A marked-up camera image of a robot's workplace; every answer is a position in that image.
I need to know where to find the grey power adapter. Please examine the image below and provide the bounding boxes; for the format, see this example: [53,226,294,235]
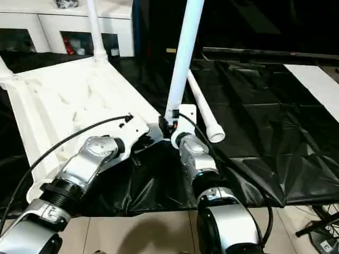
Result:
[312,229,339,254]

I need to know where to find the long black bar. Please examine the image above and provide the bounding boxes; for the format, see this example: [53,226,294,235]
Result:
[202,47,339,59]

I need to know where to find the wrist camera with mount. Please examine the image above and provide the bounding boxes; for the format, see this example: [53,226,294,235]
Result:
[171,104,197,149]
[116,120,150,162]

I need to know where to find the white flat board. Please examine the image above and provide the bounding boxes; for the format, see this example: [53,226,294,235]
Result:
[283,63,339,124]

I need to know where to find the white cabinet with glass doors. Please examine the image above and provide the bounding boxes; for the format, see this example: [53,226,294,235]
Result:
[0,0,135,58]

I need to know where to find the white plastic table leg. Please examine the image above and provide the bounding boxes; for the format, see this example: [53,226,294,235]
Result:
[187,69,226,143]
[0,57,14,81]
[88,0,109,62]
[163,0,205,120]

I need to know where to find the black floor stand leg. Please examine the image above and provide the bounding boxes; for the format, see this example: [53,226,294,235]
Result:
[295,219,339,238]

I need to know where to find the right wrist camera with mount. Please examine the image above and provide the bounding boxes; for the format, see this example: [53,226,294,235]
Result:
[171,104,197,149]

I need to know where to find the black glossy mat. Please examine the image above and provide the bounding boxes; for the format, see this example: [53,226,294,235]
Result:
[0,50,339,218]

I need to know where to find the dark object on cabinet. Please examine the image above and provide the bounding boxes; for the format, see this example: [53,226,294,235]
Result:
[54,0,80,8]

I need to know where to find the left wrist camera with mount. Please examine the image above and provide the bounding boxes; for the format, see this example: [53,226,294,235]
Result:
[116,120,150,162]

